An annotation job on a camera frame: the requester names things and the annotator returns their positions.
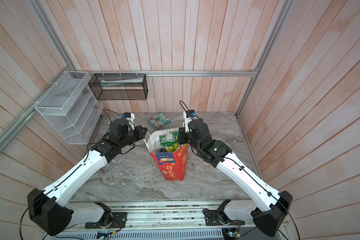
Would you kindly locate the green lemon candy bag front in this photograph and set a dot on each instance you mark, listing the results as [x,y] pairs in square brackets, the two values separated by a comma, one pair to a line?
[172,148]

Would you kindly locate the black mesh wall basket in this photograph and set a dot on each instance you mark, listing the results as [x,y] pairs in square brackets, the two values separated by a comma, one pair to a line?
[119,86]

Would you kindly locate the red paper bag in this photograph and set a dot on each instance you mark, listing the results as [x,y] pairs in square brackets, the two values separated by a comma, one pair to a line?
[172,165]

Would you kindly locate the white wire mesh shelf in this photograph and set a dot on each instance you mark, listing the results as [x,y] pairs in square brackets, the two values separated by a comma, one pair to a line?
[71,110]

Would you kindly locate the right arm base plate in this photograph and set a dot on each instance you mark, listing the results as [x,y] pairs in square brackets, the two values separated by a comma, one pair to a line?
[216,218]

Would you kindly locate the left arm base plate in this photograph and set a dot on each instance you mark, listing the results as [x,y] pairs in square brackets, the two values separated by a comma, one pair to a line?
[115,220]

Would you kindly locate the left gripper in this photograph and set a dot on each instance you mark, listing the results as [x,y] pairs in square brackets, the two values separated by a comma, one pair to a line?
[138,129]

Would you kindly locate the aluminium frame rail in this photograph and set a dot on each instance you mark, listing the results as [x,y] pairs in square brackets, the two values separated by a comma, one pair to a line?
[181,73]

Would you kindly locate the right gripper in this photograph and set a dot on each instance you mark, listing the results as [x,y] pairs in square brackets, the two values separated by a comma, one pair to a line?
[181,140]

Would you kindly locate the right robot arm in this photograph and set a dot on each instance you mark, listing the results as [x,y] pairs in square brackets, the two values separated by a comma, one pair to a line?
[270,207]

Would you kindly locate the teal mint candy bag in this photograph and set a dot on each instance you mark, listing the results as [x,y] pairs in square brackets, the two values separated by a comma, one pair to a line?
[159,120]

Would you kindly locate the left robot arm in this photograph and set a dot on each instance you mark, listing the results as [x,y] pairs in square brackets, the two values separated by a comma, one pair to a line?
[47,208]

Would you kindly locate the green spring tea candy bag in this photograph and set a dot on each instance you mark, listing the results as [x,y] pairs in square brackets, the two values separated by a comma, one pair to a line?
[169,139]

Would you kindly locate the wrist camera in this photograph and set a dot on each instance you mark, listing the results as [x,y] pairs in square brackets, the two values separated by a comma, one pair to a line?
[130,118]
[188,117]

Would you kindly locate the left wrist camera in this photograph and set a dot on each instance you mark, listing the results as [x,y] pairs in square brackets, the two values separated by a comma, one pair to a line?
[130,118]

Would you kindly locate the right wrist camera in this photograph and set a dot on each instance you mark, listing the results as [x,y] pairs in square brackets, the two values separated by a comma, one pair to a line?
[188,117]

